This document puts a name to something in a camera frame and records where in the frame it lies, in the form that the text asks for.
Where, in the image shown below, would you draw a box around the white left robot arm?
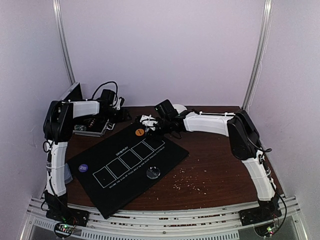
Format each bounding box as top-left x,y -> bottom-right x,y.
43,99 -> 132,222

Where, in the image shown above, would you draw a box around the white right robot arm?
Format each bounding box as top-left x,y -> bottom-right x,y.
135,109 -> 281,221

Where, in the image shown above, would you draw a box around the purple small blind button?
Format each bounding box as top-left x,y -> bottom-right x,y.
78,164 -> 89,173

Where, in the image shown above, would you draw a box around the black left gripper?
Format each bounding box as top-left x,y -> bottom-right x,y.
102,106 -> 130,124

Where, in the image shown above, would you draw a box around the aluminium poker chip case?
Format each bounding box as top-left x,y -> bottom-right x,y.
60,82 -> 116,137

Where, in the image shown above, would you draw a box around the right aluminium frame post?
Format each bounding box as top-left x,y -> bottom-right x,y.
242,0 -> 273,111

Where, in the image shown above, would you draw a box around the aluminium frame post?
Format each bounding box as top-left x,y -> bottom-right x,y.
52,0 -> 76,85
242,0 -> 273,111

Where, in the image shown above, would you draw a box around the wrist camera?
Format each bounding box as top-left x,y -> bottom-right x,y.
154,99 -> 179,120
100,89 -> 118,106

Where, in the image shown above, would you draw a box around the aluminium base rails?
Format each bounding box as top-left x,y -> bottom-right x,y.
17,196 -> 310,240

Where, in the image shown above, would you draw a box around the poker chip row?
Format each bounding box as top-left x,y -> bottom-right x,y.
74,124 -> 87,132

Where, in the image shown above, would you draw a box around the black poker play mat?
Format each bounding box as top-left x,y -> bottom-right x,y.
67,123 -> 189,219

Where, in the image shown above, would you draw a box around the black dealer button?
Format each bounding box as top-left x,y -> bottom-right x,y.
146,166 -> 161,180

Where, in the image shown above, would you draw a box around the white and red bowl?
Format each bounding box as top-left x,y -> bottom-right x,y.
172,104 -> 187,114

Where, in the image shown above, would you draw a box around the grey playing card deck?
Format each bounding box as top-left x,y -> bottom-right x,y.
64,163 -> 73,185

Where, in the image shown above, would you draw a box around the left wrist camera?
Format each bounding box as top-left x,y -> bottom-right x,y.
100,89 -> 118,106

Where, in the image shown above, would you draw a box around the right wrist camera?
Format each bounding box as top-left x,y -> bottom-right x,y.
154,99 -> 179,120

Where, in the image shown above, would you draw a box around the orange big blind button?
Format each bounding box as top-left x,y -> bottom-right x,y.
135,128 -> 145,137

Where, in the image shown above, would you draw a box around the left aluminium frame post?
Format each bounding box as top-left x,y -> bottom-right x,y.
52,0 -> 76,85

